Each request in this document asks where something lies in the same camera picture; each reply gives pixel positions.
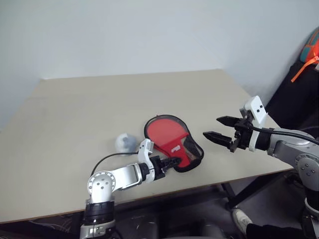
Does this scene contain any white shoe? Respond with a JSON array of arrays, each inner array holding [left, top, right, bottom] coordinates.
[[231, 208, 255, 237]]

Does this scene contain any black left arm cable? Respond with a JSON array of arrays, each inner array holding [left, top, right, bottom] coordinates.
[[90, 151, 141, 175]]

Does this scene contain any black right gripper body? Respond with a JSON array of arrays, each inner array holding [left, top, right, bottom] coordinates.
[[229, 116, 255, 153]]

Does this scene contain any black table leg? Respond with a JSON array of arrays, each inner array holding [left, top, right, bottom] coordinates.
[[221, 171, 288, 210]]

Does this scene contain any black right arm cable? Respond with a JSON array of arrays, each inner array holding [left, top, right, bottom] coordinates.
[[248, 125, 319, 145]]

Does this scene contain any red table tennis paddle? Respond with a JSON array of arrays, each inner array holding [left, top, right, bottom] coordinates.
[[146, 119, 200, 160]]

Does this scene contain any white grey crumpled object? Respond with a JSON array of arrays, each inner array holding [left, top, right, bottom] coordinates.
[[114, 133, 138, 153]]

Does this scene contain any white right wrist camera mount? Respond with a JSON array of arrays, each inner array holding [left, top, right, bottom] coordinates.
[[240, 95, 269, 152]]

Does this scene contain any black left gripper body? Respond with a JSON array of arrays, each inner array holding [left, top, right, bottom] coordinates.
[[149, 155, 168, 181]]

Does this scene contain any teal orange bag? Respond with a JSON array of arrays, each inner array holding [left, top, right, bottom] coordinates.
[[300, 26, 319, 66]]

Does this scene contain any black chair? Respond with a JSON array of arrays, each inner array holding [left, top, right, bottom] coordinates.
[[265, 60, 319, 139]]

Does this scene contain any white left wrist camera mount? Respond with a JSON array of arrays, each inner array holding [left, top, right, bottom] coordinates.
[[137, 138, 156, 183]]

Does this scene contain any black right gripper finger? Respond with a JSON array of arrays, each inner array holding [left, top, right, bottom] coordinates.
[[216, 116, 240, 128], [202, 130, 235, 150]]

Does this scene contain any black mesh red paddle case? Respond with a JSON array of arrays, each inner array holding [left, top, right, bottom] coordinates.
[[144, 114, 205, 173]]

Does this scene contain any dark trouser leg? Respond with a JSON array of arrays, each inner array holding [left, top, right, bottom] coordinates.
[[245, 223, 305, 239]]

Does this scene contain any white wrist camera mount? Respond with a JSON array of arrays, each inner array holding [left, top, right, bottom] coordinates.
[[240, 95, 269, 152], [137, 138, 156, 183]]

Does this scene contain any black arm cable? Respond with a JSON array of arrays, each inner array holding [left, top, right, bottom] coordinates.
[[90, 151, 141, 175], [248, 125, 319, 145]]

